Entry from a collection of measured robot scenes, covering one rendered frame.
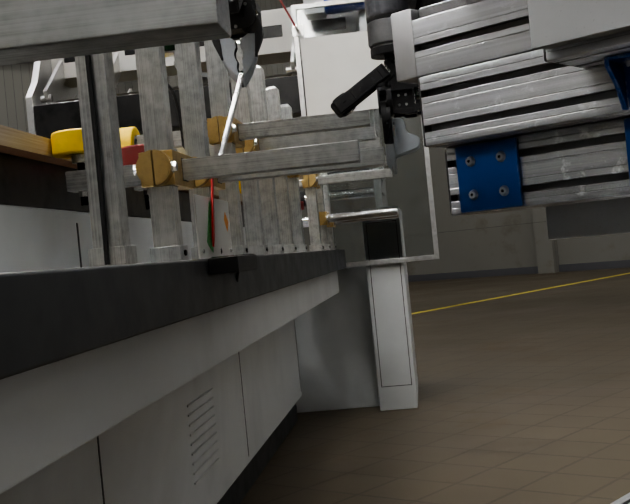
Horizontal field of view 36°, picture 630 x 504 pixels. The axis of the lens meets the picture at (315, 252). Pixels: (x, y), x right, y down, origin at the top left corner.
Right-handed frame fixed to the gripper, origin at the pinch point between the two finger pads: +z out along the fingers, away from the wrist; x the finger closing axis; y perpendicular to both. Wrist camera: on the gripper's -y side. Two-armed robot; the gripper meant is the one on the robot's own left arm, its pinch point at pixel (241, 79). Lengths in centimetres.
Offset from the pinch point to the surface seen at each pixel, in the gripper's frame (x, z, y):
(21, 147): 25.0, 12.9, -38.5
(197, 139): 7.3, 10.5, -7.1
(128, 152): 19.9, 11.1, -5.0
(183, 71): 8.5, -1.1, -7.1
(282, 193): 7, 14, 93
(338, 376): 13, 86, 261
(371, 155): -21.2, 15.8, -2.9
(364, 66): -12, -45, 246
